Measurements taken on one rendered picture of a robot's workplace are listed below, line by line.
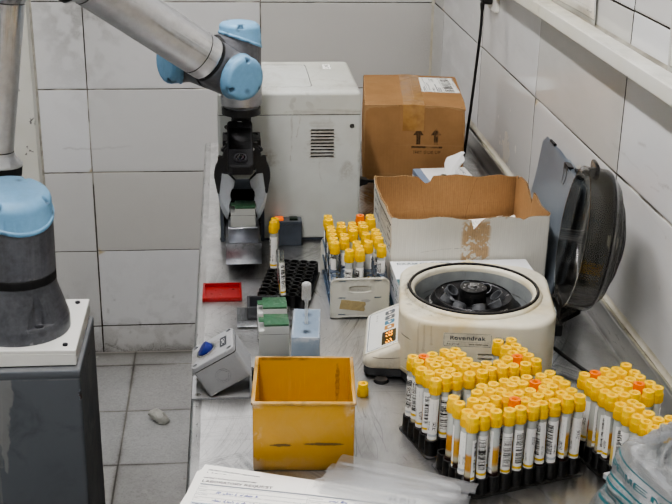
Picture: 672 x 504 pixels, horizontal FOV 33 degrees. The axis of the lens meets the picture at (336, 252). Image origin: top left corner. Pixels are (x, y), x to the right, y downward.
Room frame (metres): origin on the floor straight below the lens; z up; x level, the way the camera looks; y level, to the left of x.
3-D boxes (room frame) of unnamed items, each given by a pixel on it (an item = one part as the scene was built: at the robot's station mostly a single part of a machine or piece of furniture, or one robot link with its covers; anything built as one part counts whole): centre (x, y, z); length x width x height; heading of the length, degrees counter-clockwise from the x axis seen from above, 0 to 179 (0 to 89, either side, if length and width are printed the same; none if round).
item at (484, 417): (1.24, -0.19, 0.93); 0.02 x 0.02 x 0.11
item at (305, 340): (1.53, 0.04, 0.92); 0.10 x 0.07 x 0.10; 0
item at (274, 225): (1.88, 0.08, 0.93); 0.17 x 0.09 x 0.11; 174
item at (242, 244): (2.05, 0.18, 0.92); 0.21 x 0.07 x 0.05; 6
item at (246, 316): (1.75, 0.12, 0.89); 0.09 x 0.05 x 0.04; 96
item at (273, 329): (1.61, 0.09, 0.91); 0.05 x 0.04 x 0.07; 96
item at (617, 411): (1.27, -0.36, 0.93); 0.02 x 0.02 x 0.11
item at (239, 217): (2.03, 0.18, 0.95); 0.05 x 0.04 x 0.06; 96
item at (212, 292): (1.86, 0.20, 0.88); 0.07 x 0.07 x 0.01; 6
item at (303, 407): (1.35, 0.04, 0.93); 0.13 x 0.13 x 0.10; 2
